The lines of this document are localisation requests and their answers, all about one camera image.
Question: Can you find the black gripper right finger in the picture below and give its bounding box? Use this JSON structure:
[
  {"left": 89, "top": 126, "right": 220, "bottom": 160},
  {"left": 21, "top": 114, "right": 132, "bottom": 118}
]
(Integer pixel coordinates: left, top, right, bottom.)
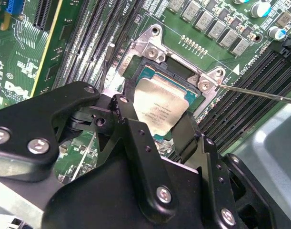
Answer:
[{"left": 171, "top": 111, "right": 278, "bottom": 229}]

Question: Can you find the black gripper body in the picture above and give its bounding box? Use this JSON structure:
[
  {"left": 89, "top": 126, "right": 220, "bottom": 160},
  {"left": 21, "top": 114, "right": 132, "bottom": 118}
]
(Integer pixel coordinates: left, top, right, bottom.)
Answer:
[{"left": 41, "top": 156, "right": 219, "bottom": 229}]

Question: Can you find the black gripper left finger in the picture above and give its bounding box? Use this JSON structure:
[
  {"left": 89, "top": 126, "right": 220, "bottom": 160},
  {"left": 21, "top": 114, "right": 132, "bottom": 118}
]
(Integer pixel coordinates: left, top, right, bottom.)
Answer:
[{"left": 0, "top": 80, "right": 178, "bottom": 219}]

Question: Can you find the thin metal locking lever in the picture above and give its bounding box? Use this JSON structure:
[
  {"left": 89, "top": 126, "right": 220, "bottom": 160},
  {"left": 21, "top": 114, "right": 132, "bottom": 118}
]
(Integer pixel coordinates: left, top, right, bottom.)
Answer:
[
  {"left": 216, "top": 82, "right": 291, "bottom": 105},
  {"left": 100, "top": 43, "right": 115, "bottom": 94}
]

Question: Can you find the silver CPU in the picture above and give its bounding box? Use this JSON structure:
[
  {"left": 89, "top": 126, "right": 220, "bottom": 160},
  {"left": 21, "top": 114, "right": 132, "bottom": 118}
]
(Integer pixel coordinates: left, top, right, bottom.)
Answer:
[{"left": 132, "top": 66, "right": 199, "bottom": 143}]

